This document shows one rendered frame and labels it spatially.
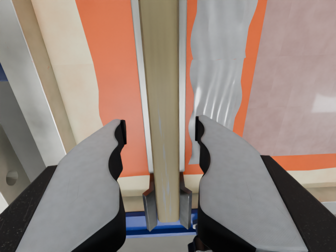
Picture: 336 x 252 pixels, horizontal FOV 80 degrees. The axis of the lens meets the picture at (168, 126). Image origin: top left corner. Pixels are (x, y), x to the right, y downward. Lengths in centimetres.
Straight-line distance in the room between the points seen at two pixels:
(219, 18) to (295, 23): 10
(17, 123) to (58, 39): 143
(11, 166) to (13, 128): 140
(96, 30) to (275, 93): 26
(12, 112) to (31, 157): 38
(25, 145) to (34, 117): 148
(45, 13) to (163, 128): 20
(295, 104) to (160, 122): 23
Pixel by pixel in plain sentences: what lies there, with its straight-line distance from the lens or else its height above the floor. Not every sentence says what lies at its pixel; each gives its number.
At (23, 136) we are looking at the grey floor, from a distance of 175.
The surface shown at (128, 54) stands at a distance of 28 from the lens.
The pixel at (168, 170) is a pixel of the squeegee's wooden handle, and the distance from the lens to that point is 23.
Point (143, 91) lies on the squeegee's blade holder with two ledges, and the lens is 25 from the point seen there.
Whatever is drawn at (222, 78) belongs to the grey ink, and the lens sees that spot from 29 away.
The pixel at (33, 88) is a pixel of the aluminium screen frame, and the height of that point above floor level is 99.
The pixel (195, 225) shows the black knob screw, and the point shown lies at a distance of 40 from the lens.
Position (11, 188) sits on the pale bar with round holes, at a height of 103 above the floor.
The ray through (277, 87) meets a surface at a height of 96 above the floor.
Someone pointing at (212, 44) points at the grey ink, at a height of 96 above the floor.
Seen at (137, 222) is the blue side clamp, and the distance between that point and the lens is 40.
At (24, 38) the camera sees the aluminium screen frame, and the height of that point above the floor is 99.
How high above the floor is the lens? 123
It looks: 60 degrees down
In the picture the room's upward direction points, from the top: 176 degrees clockwise
